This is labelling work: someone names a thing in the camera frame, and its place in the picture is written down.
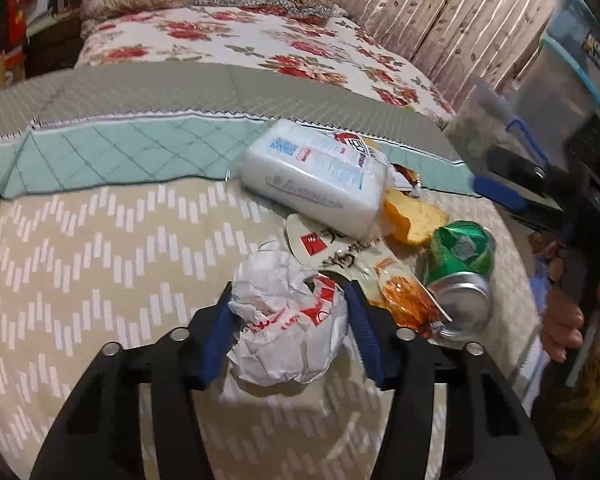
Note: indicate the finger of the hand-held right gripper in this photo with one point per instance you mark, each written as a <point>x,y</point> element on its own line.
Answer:
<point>500,192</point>
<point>517,166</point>

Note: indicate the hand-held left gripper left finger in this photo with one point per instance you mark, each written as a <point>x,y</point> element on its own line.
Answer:
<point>215,340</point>

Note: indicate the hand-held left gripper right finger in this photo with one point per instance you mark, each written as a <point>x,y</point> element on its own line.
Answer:
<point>365,332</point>

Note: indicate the orange foil snack wrapper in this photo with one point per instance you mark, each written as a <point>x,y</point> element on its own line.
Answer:
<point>405,300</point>

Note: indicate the white paper wrapper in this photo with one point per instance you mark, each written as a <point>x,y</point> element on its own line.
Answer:
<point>285,320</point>

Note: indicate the crushed green drink can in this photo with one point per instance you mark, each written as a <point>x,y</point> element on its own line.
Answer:
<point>460,260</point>

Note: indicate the crinkled yellow snack bag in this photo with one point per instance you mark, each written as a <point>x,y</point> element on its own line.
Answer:
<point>415,217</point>

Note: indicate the pale orange white wrapper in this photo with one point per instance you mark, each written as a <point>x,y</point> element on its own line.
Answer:
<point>330,245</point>

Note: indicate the red white snack packet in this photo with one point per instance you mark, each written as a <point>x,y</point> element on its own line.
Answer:
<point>355,145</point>

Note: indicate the white tissue pack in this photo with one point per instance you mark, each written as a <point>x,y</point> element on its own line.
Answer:
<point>305,175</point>

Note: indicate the person's right forearm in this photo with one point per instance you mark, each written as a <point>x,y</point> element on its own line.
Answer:
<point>580,410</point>

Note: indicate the person's right hand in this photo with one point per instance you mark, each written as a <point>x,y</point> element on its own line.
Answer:
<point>562,320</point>

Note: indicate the clear storage box teal lid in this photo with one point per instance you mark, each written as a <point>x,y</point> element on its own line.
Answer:
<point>555,85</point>

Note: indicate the beige zigzag blanket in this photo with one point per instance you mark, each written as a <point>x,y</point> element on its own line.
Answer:
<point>105,260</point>

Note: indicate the beige leaf print curtain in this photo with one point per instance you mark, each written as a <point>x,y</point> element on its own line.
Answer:
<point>430,20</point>

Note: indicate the white floral bedsheet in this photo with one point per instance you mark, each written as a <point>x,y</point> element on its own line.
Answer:
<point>230,35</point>

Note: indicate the dark wooden bedside table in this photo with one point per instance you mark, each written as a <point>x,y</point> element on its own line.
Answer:
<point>50,50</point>

